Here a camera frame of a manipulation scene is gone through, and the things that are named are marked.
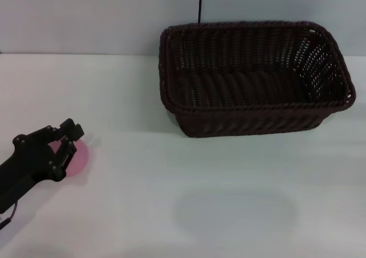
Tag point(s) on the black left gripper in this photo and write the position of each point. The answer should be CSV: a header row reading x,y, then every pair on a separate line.
x,y
27,160

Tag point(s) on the pink ball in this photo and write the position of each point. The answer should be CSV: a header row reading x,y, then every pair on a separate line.
x,y
81,158

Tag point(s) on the dark woven plastic basket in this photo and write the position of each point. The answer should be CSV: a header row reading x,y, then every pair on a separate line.
x,y
246,118

